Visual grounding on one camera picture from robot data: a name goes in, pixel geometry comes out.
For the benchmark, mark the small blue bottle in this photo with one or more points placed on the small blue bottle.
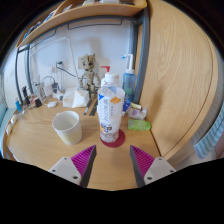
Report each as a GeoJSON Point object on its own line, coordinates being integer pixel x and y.
{"type": "Point", "coordinates": [18, 105]}

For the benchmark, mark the black pen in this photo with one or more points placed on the black pen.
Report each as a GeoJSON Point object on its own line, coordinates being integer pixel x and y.
{"type": "Point", "coordinates": [94, 107]}
{"type": "Point", "coordinates": [88, 106]}

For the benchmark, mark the blue pump bottle, white pump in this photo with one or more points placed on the blue pump bottle, white pump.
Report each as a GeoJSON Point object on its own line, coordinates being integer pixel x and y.
{"type": "Point", "coordinates": [129, 83]}

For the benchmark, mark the clear plastic water bottle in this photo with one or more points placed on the clear plastic water bottle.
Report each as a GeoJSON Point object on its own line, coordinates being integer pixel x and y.
{"type": "Point", "coordinates": [111, 110]}

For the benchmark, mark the small black box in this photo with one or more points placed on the small black box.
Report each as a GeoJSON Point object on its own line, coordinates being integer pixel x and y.
{"type": "Point", "coordinates": [38, 102]}

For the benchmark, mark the teal pillow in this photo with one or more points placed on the teal pillow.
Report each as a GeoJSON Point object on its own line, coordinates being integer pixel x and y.
{"type": "Point", "coordinates": [2, 113]}

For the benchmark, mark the green flat packet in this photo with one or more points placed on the green flat packet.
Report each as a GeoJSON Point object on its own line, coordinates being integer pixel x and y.
{"type": "Point", "coordinates": [139, 125]}

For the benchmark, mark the grey metal shelf frame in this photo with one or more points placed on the grey metal shelf frame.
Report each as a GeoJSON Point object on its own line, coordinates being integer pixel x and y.
{"type": "Point", "coordinates": [145, 50]}

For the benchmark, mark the white crumpled paper bag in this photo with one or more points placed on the white crumpled paper bag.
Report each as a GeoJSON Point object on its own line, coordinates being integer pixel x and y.
{"type": "Point", "coordinates": [75, 98]}

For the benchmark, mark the cream ceramic cup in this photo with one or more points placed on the cream ceramic cup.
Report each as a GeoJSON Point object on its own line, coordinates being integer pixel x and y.
{"type": "Point", "coordinates": [68, 131]}

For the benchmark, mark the flat round red coaster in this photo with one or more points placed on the flat round red coaster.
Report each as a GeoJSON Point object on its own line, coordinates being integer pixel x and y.
{"type": "Point", "coordinates": [120, 141]}

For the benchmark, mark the white power adapter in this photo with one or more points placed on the white power adapter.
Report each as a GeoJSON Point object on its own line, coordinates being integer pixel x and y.
{"type": "Point", "coordinates": [49, 89]}

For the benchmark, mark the white desk lamp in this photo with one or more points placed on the white desk lamp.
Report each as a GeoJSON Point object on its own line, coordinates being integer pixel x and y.
{"type": "Point", "coordinates": [73, 60]}

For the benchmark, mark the striped hanging towel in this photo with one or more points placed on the striped hanging towel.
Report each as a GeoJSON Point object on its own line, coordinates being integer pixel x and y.
{"type": "Point", "coordinates": [210, 133]}

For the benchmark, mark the wooden shelf unit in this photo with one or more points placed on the wooden shelf unit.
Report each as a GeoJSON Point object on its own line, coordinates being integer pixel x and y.
{"type": "Point", "coordinates": [86, 11]}

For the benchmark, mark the white pump bottle, red pump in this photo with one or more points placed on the white pump bottle, red pump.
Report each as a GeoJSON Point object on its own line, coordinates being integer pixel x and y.
{"type": "Point", "coordinates": [104, 75]}

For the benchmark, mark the wooden tree-creature figurine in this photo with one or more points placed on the wooden tree-creature figurine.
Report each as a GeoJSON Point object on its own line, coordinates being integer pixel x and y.
{"type": "Point", "coordinates": [89, 75]}

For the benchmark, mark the small white oval case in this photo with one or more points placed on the small white oval case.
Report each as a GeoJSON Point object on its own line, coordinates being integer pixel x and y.
{"type": "Point", "coordinates": [52, 104]}

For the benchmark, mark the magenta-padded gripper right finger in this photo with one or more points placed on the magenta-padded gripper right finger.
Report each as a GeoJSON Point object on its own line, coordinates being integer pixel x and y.
{"type": "Point", "coordinates": [160, 168]}

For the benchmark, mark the tall black device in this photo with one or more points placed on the tall black device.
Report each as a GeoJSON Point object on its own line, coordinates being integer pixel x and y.
{"type": "Point", "coordinates": [25, 96]}

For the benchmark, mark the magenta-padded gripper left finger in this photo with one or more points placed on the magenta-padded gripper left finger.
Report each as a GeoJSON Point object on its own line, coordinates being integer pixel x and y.
{"type": "Point", "coordinates": [65, 169]}

